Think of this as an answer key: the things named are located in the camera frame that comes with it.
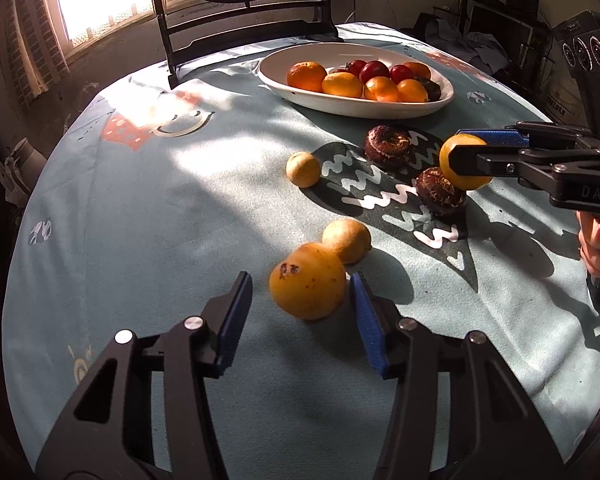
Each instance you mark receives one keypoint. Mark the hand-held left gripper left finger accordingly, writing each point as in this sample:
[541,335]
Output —
[235,327]

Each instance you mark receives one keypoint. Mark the large dimpled orange mandarin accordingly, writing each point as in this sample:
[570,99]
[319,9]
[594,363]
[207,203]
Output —
[306,76]

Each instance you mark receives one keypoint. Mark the large red apple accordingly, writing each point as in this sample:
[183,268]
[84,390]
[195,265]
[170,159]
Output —
[375,70]

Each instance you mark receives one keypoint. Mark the checked window curtain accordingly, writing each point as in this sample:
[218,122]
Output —
[25,50]

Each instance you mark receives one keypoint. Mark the framed round painting screen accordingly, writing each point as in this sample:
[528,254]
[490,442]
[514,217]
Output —
[240,15]

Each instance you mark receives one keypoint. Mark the small red fruit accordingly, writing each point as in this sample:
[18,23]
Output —
[351,66]
[401,73]

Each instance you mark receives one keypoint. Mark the dark monitor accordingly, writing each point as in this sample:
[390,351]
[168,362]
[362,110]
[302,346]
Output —
[500,25]

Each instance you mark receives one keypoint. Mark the white oval plate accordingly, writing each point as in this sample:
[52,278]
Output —
[290,92]

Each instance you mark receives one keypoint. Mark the white plastic bucket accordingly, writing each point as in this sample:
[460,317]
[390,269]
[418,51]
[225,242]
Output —
[560,97]

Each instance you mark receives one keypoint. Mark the small tan fruit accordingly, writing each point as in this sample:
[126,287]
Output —
[303,170]
[347,240]

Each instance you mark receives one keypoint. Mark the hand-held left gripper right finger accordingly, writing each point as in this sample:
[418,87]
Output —
[370,330]

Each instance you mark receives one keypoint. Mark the spotted yellow orange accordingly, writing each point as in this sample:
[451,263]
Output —
[307,287]

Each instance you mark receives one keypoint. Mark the round orange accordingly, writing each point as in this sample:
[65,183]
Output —
[412,92]
[381,90]
[420,68]

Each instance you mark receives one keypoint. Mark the white plastic bag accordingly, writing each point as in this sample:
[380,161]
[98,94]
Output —
[7,177]

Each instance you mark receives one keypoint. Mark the pile of clothes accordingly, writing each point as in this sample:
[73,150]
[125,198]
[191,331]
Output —
[472,42]

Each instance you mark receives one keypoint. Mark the smooth yellow fruit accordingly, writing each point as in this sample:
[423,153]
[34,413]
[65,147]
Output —
[447,157]

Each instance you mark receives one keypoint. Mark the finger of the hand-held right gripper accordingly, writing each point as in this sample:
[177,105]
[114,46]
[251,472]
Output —
[495,136]
[500,162]

